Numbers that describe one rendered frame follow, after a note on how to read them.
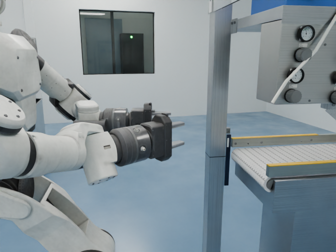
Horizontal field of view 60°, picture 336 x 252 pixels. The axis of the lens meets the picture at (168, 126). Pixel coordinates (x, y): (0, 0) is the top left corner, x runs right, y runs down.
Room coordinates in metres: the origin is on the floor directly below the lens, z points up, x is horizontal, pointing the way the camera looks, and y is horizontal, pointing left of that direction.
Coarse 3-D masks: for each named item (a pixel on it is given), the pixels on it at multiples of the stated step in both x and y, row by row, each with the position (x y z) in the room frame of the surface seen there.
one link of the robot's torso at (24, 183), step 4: (20, 180) 0.75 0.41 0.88; (24, 180) 0.75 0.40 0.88; (28, 180) 0.78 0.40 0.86; (32, 180) 0.82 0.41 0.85; (20, 184) 0.74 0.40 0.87; (24, 184) 0.75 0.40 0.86; (28, 184) 0.78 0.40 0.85; (32, 184) 0.81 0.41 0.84; (20, 188) 0.73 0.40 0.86; (24, 188) 0.75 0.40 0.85; (28, 188) 0.78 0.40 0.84; (32, 188) 0.81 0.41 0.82; (20, 192) 0.73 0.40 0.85; (24, 192) 0.74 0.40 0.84; (28, 192) 0.77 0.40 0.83; (32, 192) 0.80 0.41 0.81; (32, 196) 0.80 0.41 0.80
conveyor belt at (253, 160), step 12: (312, 144) 1.05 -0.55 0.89; (324, 144) 1.05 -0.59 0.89; (240, 156) 0.94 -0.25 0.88; (252, 156) 0.92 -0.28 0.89; (264, 156) 0.92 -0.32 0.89; (276, 156) 0.92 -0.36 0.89; (288, 156) 0.92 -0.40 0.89; (300, 156) 0.92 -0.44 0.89; (312, 156) 0.92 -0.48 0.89; (324, 156) 0.92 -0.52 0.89; (252, 168) 0.84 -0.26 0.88; (264, 168) 0.81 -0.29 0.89; (264, 180) 0.76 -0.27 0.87
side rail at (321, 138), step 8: (288, 136) 1.04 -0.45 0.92; (296, 136) 1.05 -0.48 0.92; (304, 136) 1.05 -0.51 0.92; (312, 136) 1.06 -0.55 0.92; (320, 136) 1.06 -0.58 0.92; (328, 136) 1.07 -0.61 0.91; (232, 144) 1.01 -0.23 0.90; (240, 144) 1.01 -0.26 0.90; (248, 144) 1.02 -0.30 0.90; (256, 144) 1.02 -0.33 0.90; (264, 144) 1.03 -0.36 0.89; (272, 144) 1.03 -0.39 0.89; (280, 144) 1.04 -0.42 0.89
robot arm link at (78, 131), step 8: (64, 128) 0.55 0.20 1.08; (72, 128) 0.54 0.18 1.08; (80, 128) 0.54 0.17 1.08; (88, 128) 0.57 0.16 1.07; (96, 128) 0.60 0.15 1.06; (72, 136) 0.52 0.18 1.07; (80, 136) 0.53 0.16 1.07; (80, 144) 0.52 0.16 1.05; (80, 152) 0.51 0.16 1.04; (80, 160) 0.51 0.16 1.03; (72, 168) 0.50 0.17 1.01
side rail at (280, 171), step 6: (270, 168) 0.74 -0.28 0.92; (276, 168) 0.74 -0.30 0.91; (282, 168) 0.75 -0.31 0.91; (288, 168) 0.75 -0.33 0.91; (294, 168) 0.75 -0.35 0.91; (300, 168) 0.76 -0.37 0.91; (306, 168) 0.76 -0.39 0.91; (312, 168) 0.76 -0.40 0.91; (318, 168) 0.76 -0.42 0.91; (324, 168) 0.77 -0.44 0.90; (330, 168) 0.77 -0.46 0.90; (270, 174) 0.74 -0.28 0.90; (276, 174) 0.75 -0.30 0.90; (282, 174) 0.75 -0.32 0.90; (288, 174) 0.75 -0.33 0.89; (294, 174) 0.75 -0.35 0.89; (300, 174) 0.76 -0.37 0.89
